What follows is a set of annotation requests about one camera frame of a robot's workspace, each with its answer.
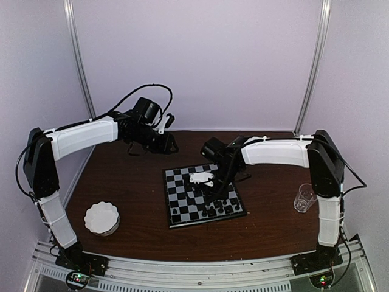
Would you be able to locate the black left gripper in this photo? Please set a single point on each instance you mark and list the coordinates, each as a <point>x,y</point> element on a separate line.
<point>165,146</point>

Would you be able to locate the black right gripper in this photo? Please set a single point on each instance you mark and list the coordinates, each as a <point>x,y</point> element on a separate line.
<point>217,194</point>

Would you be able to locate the black and grey chessboard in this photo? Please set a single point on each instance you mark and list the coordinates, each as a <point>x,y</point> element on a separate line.
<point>179,195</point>

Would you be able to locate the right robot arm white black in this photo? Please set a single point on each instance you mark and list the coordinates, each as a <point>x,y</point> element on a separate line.
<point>315,152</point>

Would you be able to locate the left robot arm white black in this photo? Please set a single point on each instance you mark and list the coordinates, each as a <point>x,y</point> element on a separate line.
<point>145,124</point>

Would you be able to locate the pile of black chess pieces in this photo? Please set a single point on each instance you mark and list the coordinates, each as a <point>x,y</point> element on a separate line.
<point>201,191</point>

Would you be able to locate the right round control board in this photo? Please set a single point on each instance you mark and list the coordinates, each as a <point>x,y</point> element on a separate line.
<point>322,280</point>

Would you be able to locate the round control board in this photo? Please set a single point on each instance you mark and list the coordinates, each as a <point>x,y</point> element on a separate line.
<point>76,280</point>
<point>322,280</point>

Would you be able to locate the left round control board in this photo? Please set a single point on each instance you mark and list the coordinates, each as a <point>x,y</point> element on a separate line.
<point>76,280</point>

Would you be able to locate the clear drinking glass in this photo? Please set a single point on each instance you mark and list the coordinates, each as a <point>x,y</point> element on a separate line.
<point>305,198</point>

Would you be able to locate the white scalloped bowl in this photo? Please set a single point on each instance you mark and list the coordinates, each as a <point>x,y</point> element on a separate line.
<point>102,219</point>

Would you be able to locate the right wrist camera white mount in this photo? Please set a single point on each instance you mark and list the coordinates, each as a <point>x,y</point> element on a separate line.
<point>202,178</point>

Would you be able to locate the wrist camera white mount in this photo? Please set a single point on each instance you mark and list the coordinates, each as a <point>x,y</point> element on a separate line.
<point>202,178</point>
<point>165,123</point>

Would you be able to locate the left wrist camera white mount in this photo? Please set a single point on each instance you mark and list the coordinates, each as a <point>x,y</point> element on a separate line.
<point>165,123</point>

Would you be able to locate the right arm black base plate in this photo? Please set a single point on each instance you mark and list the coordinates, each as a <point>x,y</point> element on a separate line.
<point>314,261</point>

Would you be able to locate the aluminium front rail frame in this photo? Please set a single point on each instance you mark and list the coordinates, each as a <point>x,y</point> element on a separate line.
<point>267,274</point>

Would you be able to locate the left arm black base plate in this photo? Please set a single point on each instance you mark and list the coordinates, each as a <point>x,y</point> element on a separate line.
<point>89,264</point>

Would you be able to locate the left aluminium corner post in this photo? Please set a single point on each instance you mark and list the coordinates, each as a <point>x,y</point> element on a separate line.
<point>72,27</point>

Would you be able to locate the aluminium corner post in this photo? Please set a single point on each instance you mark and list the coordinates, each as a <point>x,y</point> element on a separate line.
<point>322,32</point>
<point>72,27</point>

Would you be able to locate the right aluminium corner post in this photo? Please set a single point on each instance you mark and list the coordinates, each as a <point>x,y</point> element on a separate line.
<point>322,32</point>

